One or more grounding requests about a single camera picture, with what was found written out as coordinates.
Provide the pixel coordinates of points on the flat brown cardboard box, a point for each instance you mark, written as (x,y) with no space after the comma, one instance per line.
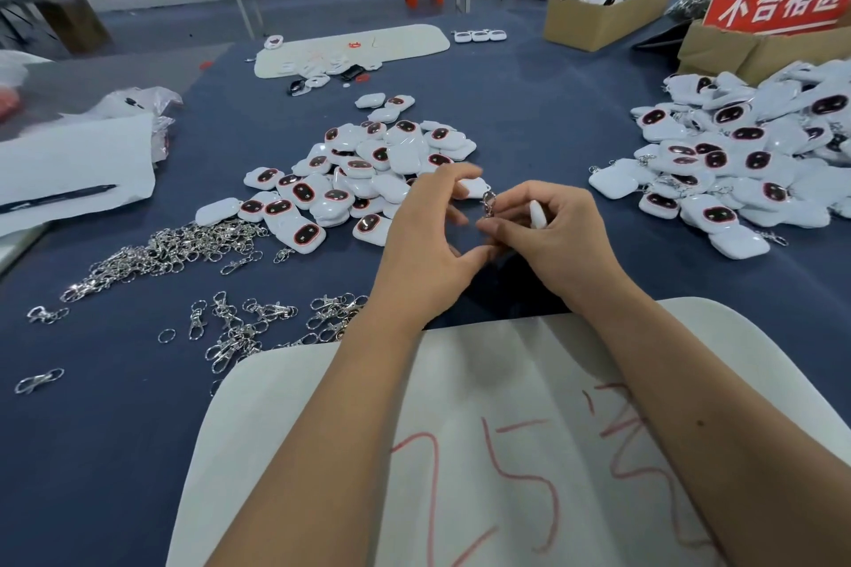
(729,55)

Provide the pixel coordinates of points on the white foam board red marks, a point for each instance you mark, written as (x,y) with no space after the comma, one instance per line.
(532,387)

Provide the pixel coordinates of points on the person's left forearm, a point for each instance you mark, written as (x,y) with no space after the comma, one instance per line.
(319,454)

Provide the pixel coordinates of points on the white tag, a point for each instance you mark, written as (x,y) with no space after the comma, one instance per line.
(537,213)

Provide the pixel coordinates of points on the person's right hand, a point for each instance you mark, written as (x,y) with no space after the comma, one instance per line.
(559,248)

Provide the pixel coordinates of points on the white plastic bag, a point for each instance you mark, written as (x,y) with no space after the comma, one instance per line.
(20,66)

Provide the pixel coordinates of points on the person's left hand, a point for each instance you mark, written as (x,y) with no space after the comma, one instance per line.
(426,261)

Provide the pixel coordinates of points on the orange bag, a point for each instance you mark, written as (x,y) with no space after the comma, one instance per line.
(10,106)

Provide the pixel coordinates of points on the white paper sheet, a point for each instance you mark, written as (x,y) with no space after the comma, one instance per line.
(73,159)

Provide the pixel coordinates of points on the person's right forearm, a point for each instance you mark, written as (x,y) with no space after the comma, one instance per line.
(725,427)

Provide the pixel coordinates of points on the black pen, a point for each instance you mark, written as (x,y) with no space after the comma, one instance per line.
(56,199)

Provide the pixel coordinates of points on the small white plastic part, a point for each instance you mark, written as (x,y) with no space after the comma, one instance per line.
(497,36)
(463,36)
(480,36)

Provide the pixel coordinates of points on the long white foam board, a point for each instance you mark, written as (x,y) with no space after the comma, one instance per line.
(410,42)

